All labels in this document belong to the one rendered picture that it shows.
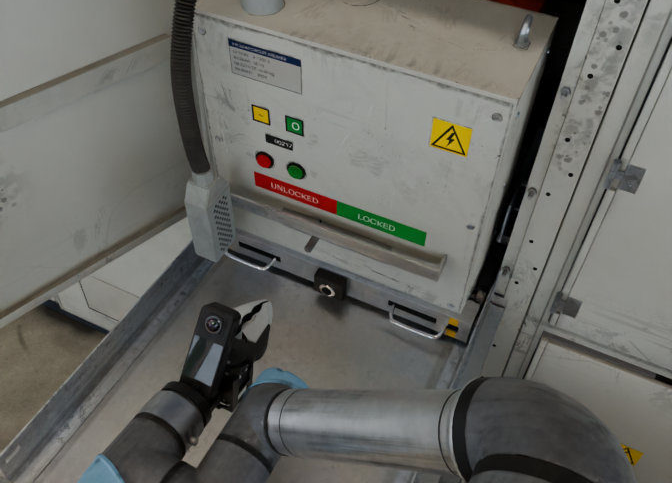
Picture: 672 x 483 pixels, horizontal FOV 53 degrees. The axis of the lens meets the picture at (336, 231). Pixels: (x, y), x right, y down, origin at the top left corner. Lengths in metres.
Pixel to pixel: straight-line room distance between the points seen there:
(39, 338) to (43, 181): 1.23
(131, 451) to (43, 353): 1.59
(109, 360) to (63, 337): 1.15
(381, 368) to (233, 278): 0.35
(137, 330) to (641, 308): 0.88
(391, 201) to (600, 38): 0.38
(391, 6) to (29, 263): 0.77
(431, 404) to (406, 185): 0.49
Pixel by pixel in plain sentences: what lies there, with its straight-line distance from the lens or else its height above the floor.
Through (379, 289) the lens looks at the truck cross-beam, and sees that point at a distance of 1.23.
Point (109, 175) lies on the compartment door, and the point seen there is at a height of 1.01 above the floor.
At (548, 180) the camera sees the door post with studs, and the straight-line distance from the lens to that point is 1.12.
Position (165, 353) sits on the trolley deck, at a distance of 1.25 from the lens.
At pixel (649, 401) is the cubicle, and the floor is 0.74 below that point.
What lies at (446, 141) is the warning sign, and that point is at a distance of 0.95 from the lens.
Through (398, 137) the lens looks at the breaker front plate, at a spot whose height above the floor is 1.25.
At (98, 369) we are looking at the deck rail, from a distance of 1.23.
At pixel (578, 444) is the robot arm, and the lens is 0.51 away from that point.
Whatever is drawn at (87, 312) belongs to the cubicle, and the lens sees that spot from 2.27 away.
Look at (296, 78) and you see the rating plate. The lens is 1.00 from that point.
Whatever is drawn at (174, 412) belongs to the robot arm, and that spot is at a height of 1.13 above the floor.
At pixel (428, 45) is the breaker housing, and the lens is 0.96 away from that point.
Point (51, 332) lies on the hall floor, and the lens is 2.41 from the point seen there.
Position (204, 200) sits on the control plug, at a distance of 1.13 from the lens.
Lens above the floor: 1.83
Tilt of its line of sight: 45 degrees down
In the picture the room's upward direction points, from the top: 3 degrees clockwise
